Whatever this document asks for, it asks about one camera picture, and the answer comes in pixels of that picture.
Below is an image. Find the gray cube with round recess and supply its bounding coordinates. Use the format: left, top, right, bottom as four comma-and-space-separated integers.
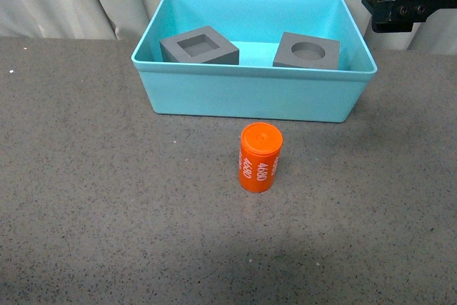
273, 32, 340, 70

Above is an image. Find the gray cube with square recess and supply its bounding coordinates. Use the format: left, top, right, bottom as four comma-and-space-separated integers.
159, 26, 240, 65

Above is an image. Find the orange cylinder with white numbers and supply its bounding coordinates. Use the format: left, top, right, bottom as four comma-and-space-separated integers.
238, 122, 283, 193

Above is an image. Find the light blue plastic box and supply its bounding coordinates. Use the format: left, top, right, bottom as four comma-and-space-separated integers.
131, 0, 377, 123

